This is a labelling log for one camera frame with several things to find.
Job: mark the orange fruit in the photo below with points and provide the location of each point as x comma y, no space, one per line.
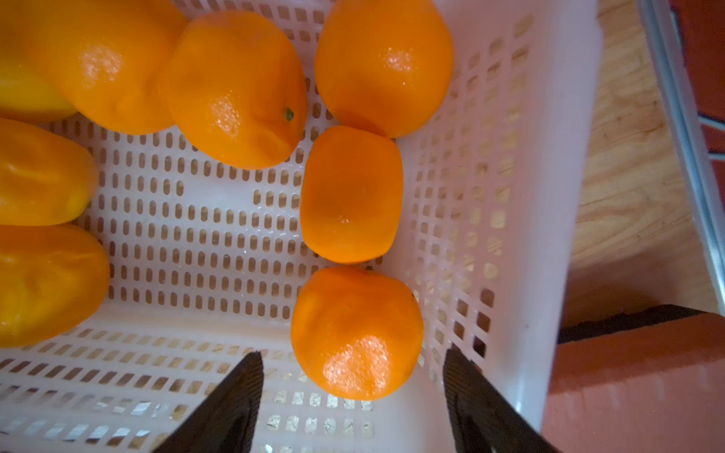
235,87
351,197
105,57
356,333
384,66
25,96
46,180
52,279

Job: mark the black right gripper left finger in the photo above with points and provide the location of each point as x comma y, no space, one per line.
225,421

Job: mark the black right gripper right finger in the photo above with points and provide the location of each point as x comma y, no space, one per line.
481,419

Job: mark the red plastic tool case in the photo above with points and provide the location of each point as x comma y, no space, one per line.
642,382

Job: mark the white perforated plastic basket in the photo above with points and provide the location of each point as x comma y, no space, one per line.
207,260

